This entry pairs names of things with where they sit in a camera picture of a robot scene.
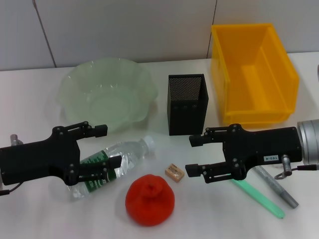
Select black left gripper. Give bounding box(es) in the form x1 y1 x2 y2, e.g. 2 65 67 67
0 120 123 186

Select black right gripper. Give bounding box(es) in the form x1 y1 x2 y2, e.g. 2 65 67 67
188 123 304 181

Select clear bottle with green label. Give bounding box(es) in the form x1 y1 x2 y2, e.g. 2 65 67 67
66 135 156 202

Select orange fruit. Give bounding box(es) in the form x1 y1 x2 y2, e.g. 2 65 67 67
125 174 175 227

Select small tan eraser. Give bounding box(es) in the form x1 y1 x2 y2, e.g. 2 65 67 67
164 163 186 184

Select black mesh pen holder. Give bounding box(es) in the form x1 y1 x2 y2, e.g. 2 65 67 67
166 74 209 136

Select pale green glass fruit plate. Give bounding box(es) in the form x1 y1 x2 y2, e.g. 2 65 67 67
55 56 159 134

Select mint green pen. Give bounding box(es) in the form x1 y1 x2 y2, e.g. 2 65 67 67
230 178 286 220

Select grey glitter pen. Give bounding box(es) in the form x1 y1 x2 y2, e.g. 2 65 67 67
254 165 299 209

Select yellow plastic bin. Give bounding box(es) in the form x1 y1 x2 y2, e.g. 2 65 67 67
210 23 300 125

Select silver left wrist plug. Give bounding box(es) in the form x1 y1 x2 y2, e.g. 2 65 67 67
9 134 24 146

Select silver wrist plug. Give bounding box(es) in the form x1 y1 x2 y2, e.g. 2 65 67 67
274 154 299 180
9 134 24 146

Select silver right wrist plug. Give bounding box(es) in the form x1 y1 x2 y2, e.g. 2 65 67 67
274 154 299 180

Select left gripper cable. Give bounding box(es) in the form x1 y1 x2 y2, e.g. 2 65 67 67
0 183 19 197

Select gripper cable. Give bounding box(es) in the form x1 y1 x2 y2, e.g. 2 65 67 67
296 163 319 172
0 183 19 197

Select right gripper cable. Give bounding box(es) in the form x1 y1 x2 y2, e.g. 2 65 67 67
296 163 319 172

